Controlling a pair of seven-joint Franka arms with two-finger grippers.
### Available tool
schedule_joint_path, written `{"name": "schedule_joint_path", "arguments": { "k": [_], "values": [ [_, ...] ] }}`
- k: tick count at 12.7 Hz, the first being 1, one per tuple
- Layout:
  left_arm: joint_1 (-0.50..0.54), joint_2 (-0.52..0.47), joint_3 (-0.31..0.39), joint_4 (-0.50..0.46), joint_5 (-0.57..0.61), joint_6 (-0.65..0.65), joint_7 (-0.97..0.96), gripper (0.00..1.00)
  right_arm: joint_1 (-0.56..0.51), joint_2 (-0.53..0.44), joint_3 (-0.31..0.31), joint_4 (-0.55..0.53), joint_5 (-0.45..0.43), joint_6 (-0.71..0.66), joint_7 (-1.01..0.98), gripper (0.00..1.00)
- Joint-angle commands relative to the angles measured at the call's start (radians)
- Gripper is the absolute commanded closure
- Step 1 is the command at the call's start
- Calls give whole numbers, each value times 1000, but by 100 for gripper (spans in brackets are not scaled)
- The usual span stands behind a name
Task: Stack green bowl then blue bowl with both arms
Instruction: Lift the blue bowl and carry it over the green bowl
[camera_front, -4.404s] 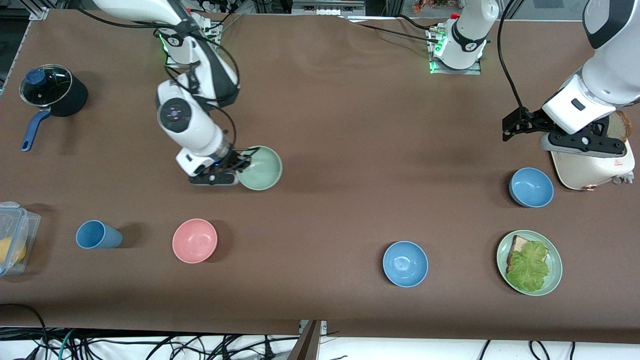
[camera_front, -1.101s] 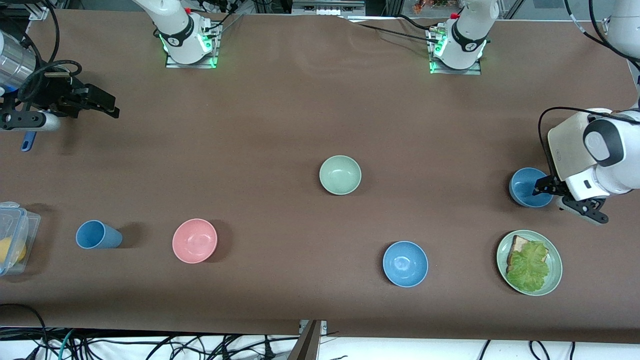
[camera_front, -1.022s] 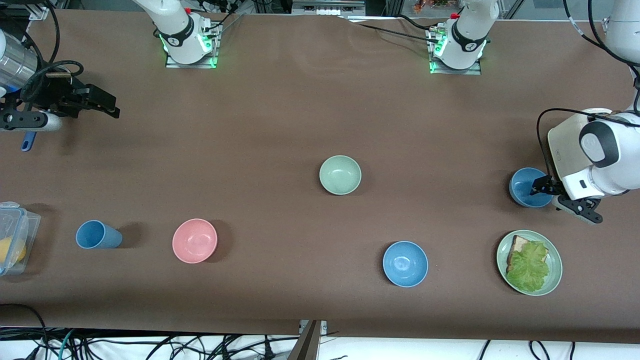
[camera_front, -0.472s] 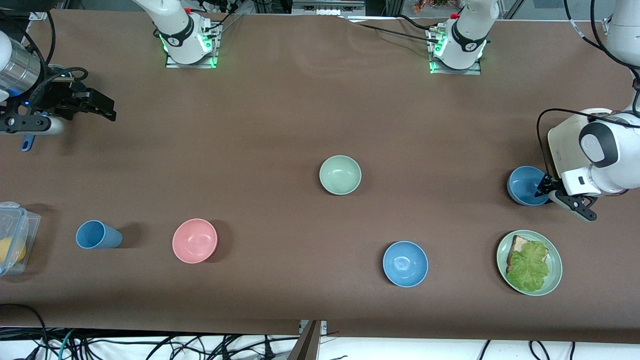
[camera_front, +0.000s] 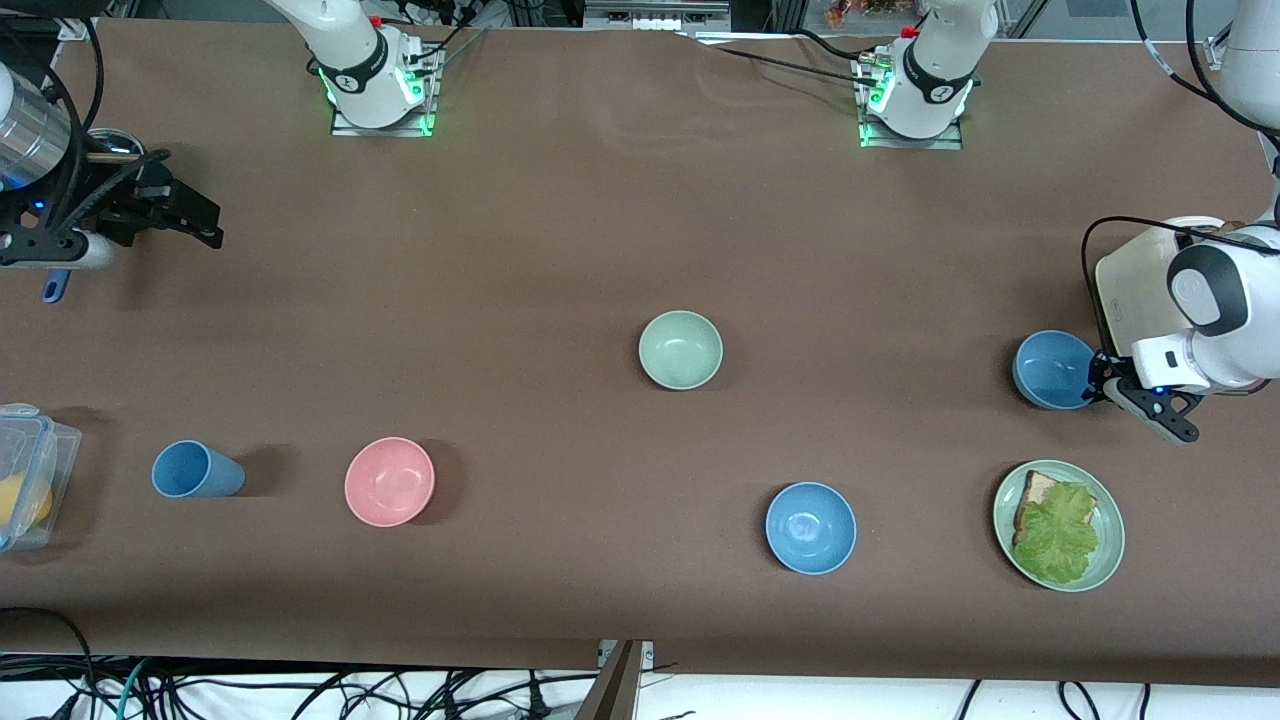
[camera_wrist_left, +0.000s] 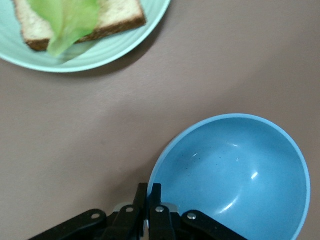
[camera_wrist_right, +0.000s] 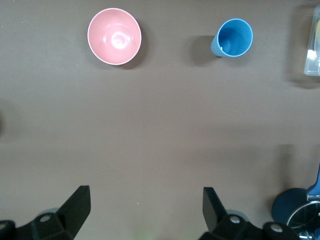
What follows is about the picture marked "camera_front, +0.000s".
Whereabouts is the green bowl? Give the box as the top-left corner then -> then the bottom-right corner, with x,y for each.
640,310 -> 724,392

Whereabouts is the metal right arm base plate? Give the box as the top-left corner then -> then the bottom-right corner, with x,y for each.
330,35 -> 441,138

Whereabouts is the brown paper table cover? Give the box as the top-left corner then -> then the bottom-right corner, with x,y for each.
0,18 -> 1280,689

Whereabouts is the black base cable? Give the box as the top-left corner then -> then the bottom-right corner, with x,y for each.
400,0 -> 491,71

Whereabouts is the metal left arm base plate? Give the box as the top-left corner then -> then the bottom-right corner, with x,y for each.
858,55 -> 966,151

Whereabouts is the short black table cable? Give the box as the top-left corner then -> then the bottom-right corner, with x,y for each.
795,28 -> 871,63

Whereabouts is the green lettuce leaf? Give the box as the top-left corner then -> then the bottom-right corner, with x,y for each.
1012,482 -> 1101,587

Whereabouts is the yellow fruit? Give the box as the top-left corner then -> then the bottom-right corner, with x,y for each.
0,475 -> 53,531

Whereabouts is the blue ribbed cup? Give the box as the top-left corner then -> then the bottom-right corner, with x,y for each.
151,440 -> 246,499

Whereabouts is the teal floor cable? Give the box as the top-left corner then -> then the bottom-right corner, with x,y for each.
112,658 -> 151,720

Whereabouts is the blue bowl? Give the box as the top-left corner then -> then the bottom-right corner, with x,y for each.
1012,330 -> 1101,411
765,482 -> 858,576

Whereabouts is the clear plastic food container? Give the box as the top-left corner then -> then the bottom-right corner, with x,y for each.
0,403 -> 83,553

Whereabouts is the pink bowl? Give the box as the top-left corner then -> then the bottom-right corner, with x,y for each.
344,437 -> 437,528

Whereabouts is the long black table cable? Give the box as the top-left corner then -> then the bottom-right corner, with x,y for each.
715,45 -> 886,91

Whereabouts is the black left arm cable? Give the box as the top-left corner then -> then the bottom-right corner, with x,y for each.
1130,0 -> 1280,141

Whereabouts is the wooden post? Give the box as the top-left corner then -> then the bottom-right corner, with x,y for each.
575,640 -> 646,720

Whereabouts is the white power strip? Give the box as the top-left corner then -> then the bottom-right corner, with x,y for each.
585,0 -> 731,31

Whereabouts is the black floor cable loop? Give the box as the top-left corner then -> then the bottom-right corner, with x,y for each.
0,607 -> 98,720

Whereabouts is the toast bread slice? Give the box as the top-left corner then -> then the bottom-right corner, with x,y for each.
1013,470 -> 1076,536

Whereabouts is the green plate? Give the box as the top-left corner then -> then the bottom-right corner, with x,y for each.
993,460 -> 1126,593

